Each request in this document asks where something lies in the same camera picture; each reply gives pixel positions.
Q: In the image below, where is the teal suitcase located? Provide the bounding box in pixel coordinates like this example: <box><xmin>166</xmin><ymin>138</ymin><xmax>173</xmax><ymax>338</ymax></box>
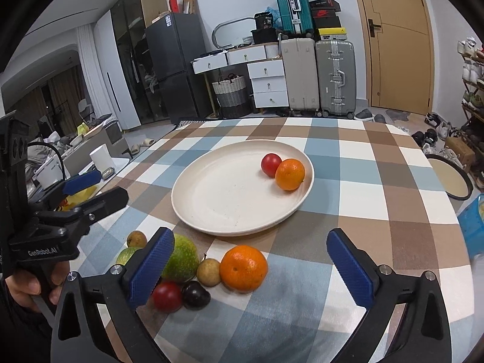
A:
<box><xmin>273</xmin><ymin>0</ymin><xmax>315</xmax><ymax>38</ymax></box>

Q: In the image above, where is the black bag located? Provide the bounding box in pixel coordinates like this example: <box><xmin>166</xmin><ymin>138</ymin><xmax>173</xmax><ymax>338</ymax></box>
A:
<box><xmin>251</xmin><ymin>12</ymin><xmax>280</xmax><ymax>45</ymax></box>

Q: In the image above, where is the silver suitcase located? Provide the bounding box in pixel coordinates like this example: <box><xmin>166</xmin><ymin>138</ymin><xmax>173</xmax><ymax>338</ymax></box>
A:
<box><xmin>315</xmin><ymin>40</ymin><xmax>357</xmax><ymax>119</ymax></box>

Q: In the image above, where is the black shoe box red logo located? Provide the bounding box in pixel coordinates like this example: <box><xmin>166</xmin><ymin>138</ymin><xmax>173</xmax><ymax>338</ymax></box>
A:
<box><xmin>311</xmin><ymin>8</ymin><xmax>342</xmax><ymax>20</ymax></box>

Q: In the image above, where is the person's left hand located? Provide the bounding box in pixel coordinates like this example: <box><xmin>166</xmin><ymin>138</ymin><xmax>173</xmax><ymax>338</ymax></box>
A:
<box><xmin>4</xmin><ymin>261</ymin><xmax>71</xmax><ymax>309</ymax></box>

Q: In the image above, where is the oval metal-framed mirror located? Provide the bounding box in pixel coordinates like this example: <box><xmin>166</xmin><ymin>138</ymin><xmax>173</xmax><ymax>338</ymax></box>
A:
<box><xmin>212</xmin><ymin>17</ymin><xmax>258</xmax><ymax>50</ymax></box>

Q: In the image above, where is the woven laundry basket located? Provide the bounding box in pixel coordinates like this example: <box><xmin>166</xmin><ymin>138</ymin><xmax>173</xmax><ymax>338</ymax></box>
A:
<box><xmin>211</xmin><ymin>74</ymin><xmax>252</xmax><ymax>119</ymax></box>

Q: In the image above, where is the grey storage box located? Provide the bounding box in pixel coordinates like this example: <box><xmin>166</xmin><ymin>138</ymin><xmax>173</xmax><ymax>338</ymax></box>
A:
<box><xmin>62</xmin><ymin>119</ymin><xmax>131</xmax><ymax>175</ymax></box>

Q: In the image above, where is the wooden shoe rack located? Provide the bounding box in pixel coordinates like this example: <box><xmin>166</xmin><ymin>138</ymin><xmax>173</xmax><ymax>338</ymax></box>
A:
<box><xmin>456</xmin><ymin>38</ymin><xmax>484</xmax><ymax>193</ymax></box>

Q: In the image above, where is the white and glass wardrobe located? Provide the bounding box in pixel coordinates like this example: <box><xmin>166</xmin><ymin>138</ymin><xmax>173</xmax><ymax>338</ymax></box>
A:
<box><xmin>93</xmin><ymin>0</ymin><xmax>169</xmax><ymax>129</ymax></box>

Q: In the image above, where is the green yellow guava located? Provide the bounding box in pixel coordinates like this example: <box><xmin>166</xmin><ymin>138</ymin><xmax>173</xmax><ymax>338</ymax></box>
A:
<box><xmin>116</xmin><ymin>247</ymin><xmax>144</xmax><ymax>267</ymax></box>
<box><xmin>161</xmin><ymin>234</ymin><xmax>200</xmax><ymax>283</ymax></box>

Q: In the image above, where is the cream round plate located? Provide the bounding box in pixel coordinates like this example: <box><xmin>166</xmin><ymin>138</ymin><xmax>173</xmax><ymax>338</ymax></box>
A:
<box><xmin>171</xmin><ymin>141</ymin><xmax>315</xmax><ymax>237</ymax></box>

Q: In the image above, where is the brown longan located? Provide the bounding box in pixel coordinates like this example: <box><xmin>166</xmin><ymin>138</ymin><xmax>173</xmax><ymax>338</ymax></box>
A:
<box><xmin>196</xmin><ymin>258</ymin><xmax>222</xmax><ymax>287</ymax></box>

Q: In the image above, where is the wooden door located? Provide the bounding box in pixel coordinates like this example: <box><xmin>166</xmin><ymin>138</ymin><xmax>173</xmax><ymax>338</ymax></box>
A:
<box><xmin>350</xmin><ymin>0</ymin><xmax>433</xmax><ymax>116</ymax></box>

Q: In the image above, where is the brown kiwi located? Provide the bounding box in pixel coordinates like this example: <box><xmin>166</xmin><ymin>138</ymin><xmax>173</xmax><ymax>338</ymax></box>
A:
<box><xmin>126</xmin><ymin>231</ymin><xmax>147</xmax><ymax>248</ymax></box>

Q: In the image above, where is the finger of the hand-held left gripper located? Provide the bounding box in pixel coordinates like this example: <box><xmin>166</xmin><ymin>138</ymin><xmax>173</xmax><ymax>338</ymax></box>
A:
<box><xmin>36</xmin><ymin>187</ymin><xmax>129</xmax><ymax>243</ymax></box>
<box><xmin>27</xmin><ymin>169</ymin><xmax>103</xmax><ymax>214</ymax></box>

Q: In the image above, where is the black refrigerator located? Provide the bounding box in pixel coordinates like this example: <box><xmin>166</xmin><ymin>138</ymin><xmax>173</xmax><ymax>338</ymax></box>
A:
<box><xmin>145</xmin><ymin>12</ymin><xmax>212</xmax><ymax>123</ymax></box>

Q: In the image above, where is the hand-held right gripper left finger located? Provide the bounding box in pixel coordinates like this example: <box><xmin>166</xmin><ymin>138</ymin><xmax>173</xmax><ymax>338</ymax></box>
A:
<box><xmin>50</xmin><ymin>227</ymin><xmax>175</xmax><ymax>363</ymax></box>

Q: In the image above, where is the black cable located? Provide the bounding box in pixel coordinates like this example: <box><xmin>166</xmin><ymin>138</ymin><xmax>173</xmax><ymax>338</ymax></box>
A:
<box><xmin>25</xmin><ymin>142</ymin><xmax>67</xmax><ymax>183</ymax></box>

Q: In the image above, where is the pair of beige slippers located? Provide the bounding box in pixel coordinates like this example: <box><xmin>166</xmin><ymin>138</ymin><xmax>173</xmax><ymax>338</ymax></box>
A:
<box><xmin>130</xmin><ymin>138</ymin><xmax>155</xmax><ymax>155</ymax></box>

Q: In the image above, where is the blue plastic basket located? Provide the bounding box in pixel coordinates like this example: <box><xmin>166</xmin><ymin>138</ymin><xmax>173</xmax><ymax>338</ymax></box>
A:
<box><xmin>457</xmin><ymin>193</ymin><xmax>484</xmax><ymax>258</ymax></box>

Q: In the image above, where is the blue plastic bag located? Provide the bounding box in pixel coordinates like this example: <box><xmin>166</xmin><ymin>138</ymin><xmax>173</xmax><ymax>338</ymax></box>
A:
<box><xmin>265</xmin><ymin>5</ymin><xmax>282</xmax><ymax>29</ymax></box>

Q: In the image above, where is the beige suitcase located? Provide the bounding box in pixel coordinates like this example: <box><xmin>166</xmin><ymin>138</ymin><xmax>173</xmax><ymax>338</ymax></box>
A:
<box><xmin>280</xmin><ymin>38</ymin><xmax>319</xmax><ymax>116</ymax></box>

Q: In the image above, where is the round black-rimmed stool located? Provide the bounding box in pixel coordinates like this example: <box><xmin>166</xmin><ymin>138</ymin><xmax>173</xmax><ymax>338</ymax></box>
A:
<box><xmin>425</xmin><ymin>153</ymin><xmax>473</xmax><ymax>201</ymax></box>

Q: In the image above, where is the pile of shoes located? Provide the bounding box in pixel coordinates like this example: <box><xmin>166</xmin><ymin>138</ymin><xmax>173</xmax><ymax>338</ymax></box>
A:
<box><xmin>410</xmin><ymin>113</ymin><xmax>466</xmax><ymax>159</ymax></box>

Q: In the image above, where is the orange tangerine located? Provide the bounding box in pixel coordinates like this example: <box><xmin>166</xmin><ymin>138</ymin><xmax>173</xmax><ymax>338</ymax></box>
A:
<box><xmin>220</xmin><ymin>245</ymin><xmax>269</xmax><ymax>293</ymax></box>
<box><xmin>275</xmin><ymin>158</ymin><xmax>306</xmax><ymax>191</ymax></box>

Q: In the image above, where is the yellow plastic bag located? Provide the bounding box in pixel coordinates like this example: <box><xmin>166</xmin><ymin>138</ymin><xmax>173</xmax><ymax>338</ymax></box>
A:
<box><xmin>57</xmin><ymin>185</ymin><xmax>100</xmax><ymax>212</ymax></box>

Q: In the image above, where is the yellow black shoe box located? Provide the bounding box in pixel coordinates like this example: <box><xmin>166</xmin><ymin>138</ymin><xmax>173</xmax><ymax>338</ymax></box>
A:
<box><xmin>318</xmin><ymin>27</ymin><xmax>348</xmax><ymax>41</ymax></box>

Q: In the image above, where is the dark purple plum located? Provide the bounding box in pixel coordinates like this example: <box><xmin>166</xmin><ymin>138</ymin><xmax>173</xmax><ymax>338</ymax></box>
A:
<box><xmin>182</xmin><ymin>280</ymin><xmax>211</xmax><ymax>311</ymax></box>

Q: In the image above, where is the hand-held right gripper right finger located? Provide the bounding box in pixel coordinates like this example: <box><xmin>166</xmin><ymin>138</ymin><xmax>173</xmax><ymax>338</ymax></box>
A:
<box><xmin>326</xmin><ymin>227</ymin><xmax>453</xmax><ymax>363</ymax></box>

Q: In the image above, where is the white drawer desk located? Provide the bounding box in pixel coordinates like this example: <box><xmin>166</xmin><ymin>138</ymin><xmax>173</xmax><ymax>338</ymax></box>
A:
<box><xmin>191</xmin><ymin>43</ymin><xmax>290</xmax><ymax>110</ymax></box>

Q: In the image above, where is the red tomato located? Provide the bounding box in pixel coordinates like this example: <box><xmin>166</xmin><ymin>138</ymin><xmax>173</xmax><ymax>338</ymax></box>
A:
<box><xmin>261</xmin><ymin>153</ymin><xmax>282</xmax><ymax>178</ymax></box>
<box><xmin>152</xmin><ymin>281</ymin><xmax>184</xmax><ymax>313</ymax></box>

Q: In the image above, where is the white cylindrical bin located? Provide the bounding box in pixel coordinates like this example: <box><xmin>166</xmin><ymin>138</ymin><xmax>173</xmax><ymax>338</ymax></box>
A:
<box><xmin>90</xmin><ymin>144</ymin><xmax>115</xmax><ymax>172</ymax></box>

